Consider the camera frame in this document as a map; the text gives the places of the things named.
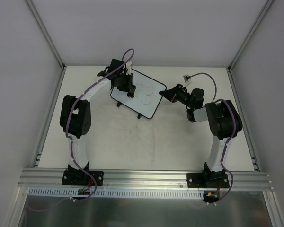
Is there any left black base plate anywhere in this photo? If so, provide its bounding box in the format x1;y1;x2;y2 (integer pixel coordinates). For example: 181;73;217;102
62;168;104;186

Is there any aluminium front rail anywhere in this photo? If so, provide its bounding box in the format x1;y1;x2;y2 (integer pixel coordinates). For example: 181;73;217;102
18;168;275;191

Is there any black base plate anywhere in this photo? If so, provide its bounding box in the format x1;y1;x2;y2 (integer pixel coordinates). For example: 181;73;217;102
62;168;104;186
186;173;230;189

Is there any white whiteboard black frame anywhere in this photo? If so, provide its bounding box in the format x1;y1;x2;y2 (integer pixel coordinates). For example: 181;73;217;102
110;69;167;119

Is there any right aluminium corner post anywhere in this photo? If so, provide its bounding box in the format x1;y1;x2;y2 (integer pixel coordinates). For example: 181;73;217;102
228;0;275;71

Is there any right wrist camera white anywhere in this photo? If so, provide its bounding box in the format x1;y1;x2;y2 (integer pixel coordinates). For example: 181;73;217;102
183;74;191;87

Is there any aluminium corner post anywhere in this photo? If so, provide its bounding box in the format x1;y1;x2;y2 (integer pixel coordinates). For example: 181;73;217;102
228;0;275;71
25;0;65;69

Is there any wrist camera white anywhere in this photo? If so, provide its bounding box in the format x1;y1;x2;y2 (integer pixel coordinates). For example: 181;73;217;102
124;61;133;75
183;74;191;87

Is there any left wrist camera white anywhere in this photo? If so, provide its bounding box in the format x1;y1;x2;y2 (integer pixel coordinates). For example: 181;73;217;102
124;61;133;75

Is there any left aluminium corner post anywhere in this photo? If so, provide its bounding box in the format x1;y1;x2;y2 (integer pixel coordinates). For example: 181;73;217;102
25;0;65;69

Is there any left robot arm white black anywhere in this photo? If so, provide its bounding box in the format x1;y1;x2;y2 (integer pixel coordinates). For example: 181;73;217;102
59;59;136;189

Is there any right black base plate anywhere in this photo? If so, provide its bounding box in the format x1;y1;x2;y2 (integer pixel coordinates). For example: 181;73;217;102
186;173;230;189

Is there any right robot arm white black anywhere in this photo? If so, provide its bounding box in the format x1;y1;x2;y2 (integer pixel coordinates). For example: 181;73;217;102
159;84;243;189

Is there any white slotted cable duct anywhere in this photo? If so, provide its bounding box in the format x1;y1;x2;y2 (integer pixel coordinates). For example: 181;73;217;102
28;187;205;200

